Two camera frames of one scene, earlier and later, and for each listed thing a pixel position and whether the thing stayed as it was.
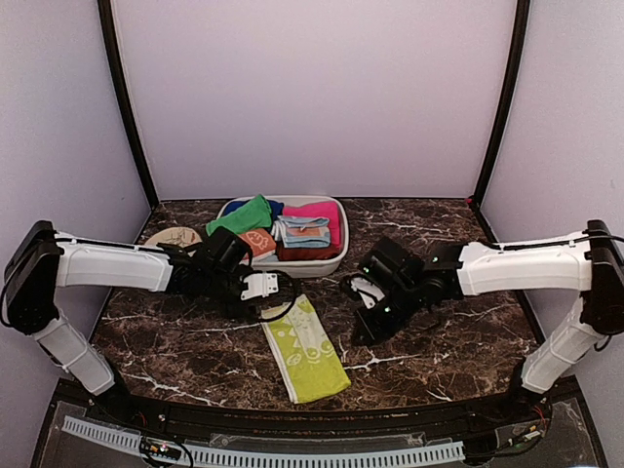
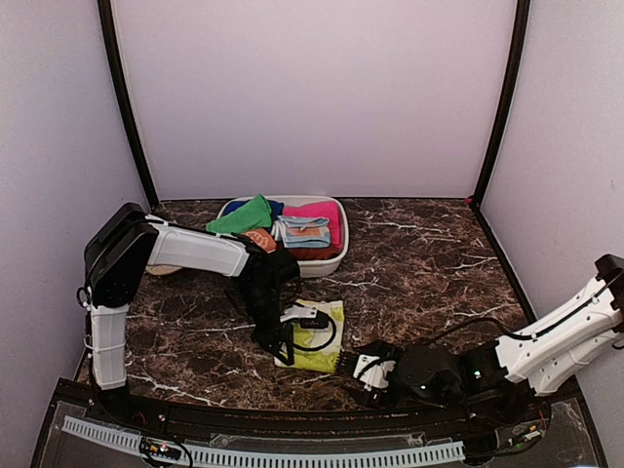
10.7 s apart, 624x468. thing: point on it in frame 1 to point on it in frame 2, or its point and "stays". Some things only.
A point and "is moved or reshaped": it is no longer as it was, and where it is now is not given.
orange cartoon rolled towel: [262, 242] stays
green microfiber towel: [256, 214] stays
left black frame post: [107, 18] stays
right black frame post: [511, 89] stays
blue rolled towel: [277, 207] stays
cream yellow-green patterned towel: [304, 353] is moved or reshaped
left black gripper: [237, 310] to [268, 339]
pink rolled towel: [328, 210] stays
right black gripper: [372, 332] to [380, 346]
